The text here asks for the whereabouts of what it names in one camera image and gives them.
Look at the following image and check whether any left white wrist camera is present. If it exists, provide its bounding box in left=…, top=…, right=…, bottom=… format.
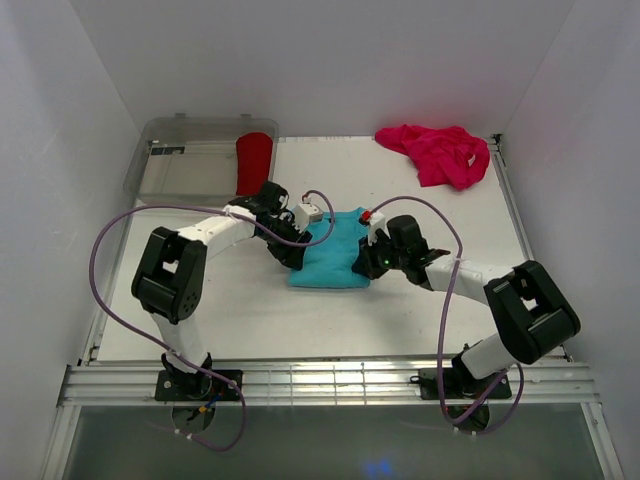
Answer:
left=292, top=203, right=324, bottom=232

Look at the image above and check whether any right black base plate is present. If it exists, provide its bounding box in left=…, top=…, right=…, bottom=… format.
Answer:
left=410, top=367, right=512, bottom=400

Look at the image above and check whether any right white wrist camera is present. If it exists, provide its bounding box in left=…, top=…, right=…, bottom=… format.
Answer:
left=359, top=210, right=386, bottom=245

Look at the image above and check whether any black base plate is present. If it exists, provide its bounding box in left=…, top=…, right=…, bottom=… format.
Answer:
left=410, top=367, right=512, bottom=400
left=154, top=370, right=240, bottom=403

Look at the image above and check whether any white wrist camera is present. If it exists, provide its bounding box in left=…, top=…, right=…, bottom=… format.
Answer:
left=292, top=203, right=324, bottom=232
left=359, top=210, right=386, bottom=245

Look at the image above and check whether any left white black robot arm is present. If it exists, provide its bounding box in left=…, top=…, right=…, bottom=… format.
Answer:
left=131, top=181, right=324, bottom=400

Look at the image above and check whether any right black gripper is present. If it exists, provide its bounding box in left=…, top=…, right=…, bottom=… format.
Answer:
left=352, top=231, right=408, bottom=280

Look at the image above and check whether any cyan t shirt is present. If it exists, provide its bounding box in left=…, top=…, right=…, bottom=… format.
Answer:
left=288, top=207, right=370, bottom=289

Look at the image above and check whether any rolled red t shirt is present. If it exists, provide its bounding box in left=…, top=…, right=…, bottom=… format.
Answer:
left=236, top=132, right=273, bottom=196

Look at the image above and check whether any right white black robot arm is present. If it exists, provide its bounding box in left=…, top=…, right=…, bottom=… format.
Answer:
left=352, top=211, right=581, bottom=398

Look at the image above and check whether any magenta t shirt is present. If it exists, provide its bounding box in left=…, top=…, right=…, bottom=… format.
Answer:
left=374, top=124, right=491, bottom=191

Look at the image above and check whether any aluminium frame rail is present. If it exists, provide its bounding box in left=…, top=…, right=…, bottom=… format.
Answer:
left=58, top=356, right=600, bottom=407

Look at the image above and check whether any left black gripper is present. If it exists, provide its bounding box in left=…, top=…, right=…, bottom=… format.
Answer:
left=258, top=215, right=312, bottom=271

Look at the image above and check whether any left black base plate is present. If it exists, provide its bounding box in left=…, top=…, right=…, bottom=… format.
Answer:
left=154, top=370, right=240, bottom=403

